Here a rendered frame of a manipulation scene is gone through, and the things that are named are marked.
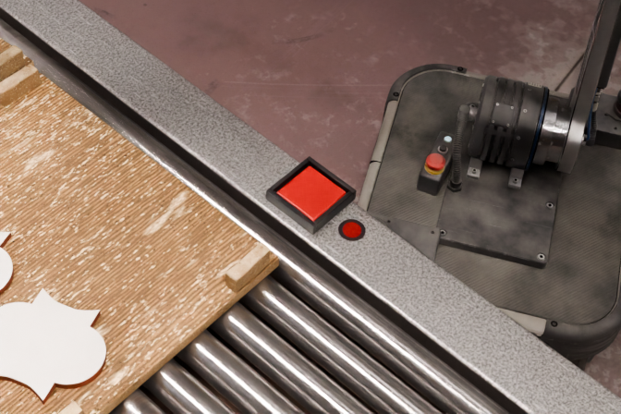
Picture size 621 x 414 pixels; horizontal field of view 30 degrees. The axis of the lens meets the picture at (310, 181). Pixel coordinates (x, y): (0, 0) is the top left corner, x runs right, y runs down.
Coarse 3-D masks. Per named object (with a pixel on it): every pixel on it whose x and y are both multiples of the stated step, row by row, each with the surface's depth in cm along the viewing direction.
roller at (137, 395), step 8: (136, 392) 120; (128, 400) 119; (136, 400) 119; (144, 400) 119; (120, 408) 119; (128, 408) 118; (136, 408) 118; (144, 408) 118; (152, 408) 119; (160, 408) 120
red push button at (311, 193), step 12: (312, 168) 139; (300, 180) 138; (312, 180) 138; (324, 180) 138; (276, 192) 136; (288, 192) 136; (300, 192) 136; (312, 192) 136; (324, 192) 137; (336, 192) 137; (300, 204) 135; (312, 204) 135; (324, 204) 135; (312, 216) 134
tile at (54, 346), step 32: (0, 320) 121; (32, 320) 121; (64, 320) 122; (96, 320) 123; (0, 352) 119; (32, 352) 119; (64, 352) 119; (96, 352) 119; (32, 384) 116; (64, 384) 117
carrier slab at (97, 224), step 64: (0, 128) 139; (64, 128) 140; (0, 192) 133; (64, 192) 133; (128, 192) 134; (192, 192) 135; (64, 256) 128; (128, 256) 128; (192, 256) 129; (128, 320) 123; (192, 320) 124; (0, 384) 117; (128, 384) 118
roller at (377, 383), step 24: (264, 288) 129; (264, 312) 128; (288, 312) 127; (312, 312) 127; (288, 336) 127; (312, 336) 125; (336, 336) 125; (336, 360) 124; (360, 360) 123; (360, 384) 123; (384, 384) 122; (384, 408) 121; (408, 408) 120; (432, 408) 121
